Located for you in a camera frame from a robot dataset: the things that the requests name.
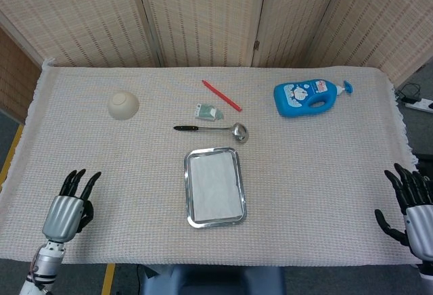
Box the steel ladle with black handle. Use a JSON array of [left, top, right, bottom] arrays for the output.
[[173, 122, 250, 145]]

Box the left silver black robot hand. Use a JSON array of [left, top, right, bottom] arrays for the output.
[[42, 168, 102, 244]]

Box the stainless steel rectangular tray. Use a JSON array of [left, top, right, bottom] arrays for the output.
[[183, 146, 248, 229]]

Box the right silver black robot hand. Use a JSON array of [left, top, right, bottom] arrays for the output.
[[374, 162, 433, 264]]

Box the blue pump detergent bottle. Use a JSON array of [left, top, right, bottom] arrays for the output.
[[273, 78, 355, 118]]

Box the upturned white ceramic bowl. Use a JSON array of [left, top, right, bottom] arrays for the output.
[[108, 90, 140, 121]]

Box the white woven tablecloth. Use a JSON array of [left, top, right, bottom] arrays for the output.
[[0, 58, 420, 269]]

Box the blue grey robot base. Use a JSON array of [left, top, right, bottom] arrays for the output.
[[140, 264, 287, 295]]

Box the white paper towel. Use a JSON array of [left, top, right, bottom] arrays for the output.
[[188, 152, 243, 223]]

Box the black plug with cable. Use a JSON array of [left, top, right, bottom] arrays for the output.
[[395, 83, 422, 104]]

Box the small green white packet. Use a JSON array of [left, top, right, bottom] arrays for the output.
[[194, 103, 224, 121]]

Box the red candle stick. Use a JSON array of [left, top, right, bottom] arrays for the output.
[[202, 79, 243, 112]]

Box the woven bamboo folding screen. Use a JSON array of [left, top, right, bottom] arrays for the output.
[[0, 0, 433, 122]]

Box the white power strip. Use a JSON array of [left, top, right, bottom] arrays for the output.
[[405, 97, 433, 113]]

